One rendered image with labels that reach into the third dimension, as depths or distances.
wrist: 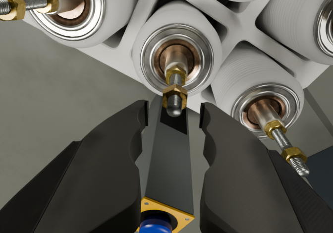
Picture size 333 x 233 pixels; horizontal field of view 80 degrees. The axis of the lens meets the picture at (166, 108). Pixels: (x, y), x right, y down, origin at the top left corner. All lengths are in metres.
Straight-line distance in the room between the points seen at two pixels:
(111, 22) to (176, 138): 0.22
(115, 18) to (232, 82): 0.14
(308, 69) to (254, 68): 0.11
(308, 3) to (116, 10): 0.17
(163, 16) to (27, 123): 0.58
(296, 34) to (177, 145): 0.22
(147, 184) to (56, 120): 0.45
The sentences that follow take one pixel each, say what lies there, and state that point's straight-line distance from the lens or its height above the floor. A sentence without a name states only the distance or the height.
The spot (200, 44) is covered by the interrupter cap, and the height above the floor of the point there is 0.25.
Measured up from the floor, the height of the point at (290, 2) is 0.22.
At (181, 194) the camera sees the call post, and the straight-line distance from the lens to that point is 0.28.
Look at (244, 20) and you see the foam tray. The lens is 0.29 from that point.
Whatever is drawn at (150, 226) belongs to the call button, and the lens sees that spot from 0.27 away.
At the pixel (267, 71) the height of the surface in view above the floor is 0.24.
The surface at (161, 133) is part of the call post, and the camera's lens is 0.34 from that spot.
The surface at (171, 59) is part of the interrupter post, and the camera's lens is 0.19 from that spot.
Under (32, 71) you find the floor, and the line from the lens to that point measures 0.61.
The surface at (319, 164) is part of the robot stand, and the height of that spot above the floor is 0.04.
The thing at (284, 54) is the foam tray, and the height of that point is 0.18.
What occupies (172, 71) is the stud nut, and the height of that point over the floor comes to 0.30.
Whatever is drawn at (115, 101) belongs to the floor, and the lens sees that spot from 0.55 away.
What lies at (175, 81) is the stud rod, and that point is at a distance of 0.16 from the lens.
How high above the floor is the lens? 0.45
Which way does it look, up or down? 58 degrees down
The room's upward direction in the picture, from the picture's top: 174 degrees counter-clockwise
